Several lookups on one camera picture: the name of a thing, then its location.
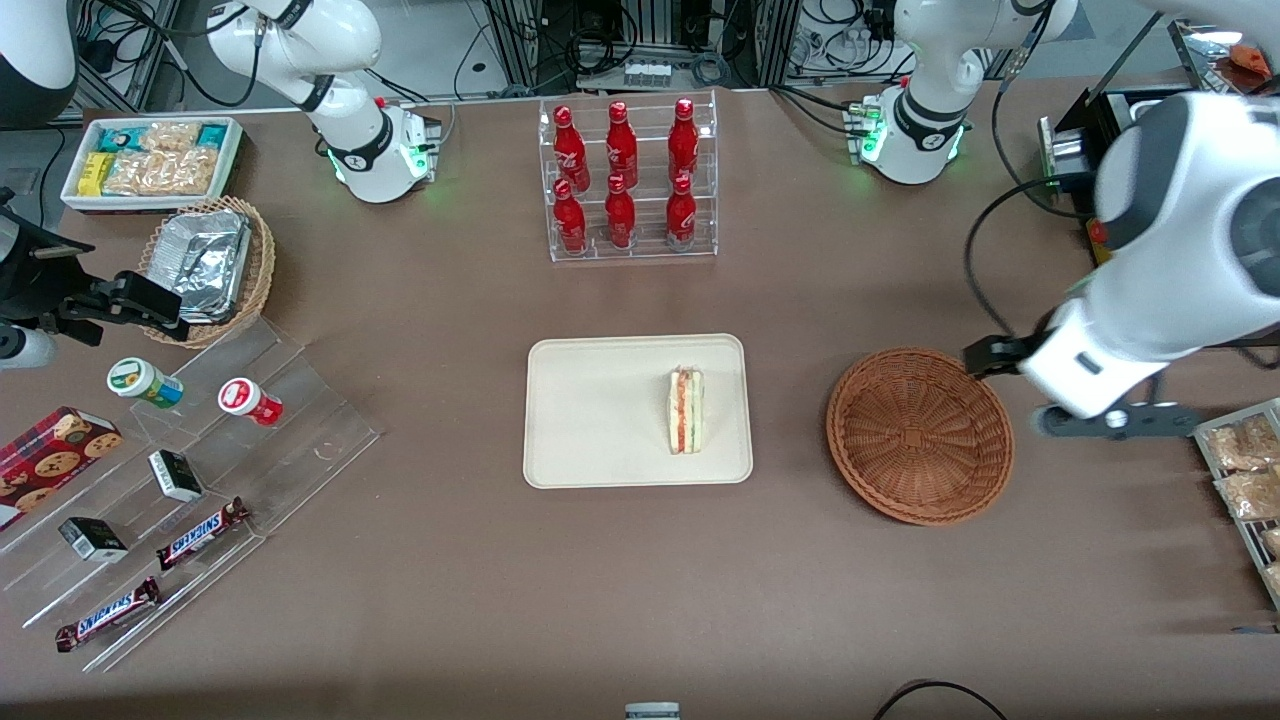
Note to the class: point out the green lid cup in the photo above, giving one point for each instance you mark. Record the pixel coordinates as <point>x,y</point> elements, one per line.
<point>140,380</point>

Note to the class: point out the red food package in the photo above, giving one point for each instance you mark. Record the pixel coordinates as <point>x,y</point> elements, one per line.
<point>1250,58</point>

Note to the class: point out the clear bag of crackers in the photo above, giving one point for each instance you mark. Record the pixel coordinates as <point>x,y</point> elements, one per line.
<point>1245,442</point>
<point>1274,580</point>
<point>1273,543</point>
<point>1250,495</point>

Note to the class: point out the red lid cup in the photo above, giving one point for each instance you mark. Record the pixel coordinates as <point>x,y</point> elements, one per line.
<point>245,398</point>

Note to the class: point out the cream plastic tray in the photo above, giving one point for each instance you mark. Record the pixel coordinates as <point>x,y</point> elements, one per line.
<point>600,410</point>

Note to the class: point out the grey device edge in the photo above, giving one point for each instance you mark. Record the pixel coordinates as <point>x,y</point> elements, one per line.
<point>652,712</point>

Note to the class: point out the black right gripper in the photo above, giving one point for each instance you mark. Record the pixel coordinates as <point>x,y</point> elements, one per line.
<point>28,272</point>

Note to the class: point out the silver foil pack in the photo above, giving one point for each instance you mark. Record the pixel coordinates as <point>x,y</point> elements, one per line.
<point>205,262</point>

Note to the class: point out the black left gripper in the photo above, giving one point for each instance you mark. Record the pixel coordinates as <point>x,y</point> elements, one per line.
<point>1000,354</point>

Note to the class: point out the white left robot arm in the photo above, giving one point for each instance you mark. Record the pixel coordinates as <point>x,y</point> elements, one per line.
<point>1180,250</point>

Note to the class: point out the Snickers chocolate bar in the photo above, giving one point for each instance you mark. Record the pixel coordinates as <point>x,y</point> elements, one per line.
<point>108,615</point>
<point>200,535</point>

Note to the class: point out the white power strip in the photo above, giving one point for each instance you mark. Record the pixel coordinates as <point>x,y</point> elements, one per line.
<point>648,75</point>

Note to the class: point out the red soda bottle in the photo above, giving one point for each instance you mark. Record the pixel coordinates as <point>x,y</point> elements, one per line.
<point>683,138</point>
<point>621,143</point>
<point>569,215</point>
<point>570,148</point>
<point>681,210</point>
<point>620,210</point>

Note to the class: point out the teal snack packet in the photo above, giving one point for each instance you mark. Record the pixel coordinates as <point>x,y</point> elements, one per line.
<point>212,135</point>
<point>118,138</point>

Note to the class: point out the yellow snack packet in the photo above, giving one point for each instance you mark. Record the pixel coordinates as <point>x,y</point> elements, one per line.
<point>95,172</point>

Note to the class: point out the red cookie box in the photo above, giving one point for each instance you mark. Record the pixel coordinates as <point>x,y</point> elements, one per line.
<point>50,460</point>

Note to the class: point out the white snack bin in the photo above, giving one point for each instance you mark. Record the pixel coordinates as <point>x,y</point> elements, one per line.
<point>150,204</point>

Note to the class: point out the large brown wicker basket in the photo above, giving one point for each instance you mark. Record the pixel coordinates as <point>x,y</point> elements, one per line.
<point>920,435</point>

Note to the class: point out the clear acrylic step display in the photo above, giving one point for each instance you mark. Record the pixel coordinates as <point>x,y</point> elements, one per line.
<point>300,440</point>

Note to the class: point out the small light wicker basket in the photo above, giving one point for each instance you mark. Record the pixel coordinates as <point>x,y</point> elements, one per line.
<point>258,270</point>

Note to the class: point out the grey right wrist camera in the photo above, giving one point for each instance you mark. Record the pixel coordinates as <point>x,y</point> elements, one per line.
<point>25,348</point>

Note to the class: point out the small clear cracker bag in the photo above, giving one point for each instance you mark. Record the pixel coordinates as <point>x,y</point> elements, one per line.
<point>170,135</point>

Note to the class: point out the small black box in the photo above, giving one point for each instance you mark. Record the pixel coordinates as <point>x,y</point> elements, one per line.
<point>175,476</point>
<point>92,540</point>

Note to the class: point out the large clear cracker bag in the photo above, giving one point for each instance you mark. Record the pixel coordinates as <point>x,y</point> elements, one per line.
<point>160,172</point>

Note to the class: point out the triangle sandwich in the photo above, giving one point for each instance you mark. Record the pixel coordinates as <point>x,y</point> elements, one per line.
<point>686,410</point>

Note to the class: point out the clear acrylic bottle rack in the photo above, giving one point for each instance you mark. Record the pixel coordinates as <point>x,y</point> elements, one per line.
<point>645,250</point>

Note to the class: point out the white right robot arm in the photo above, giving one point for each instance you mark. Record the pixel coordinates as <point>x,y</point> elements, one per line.
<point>300,40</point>

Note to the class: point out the black metal box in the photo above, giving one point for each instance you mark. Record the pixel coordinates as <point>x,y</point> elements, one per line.
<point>1075,130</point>

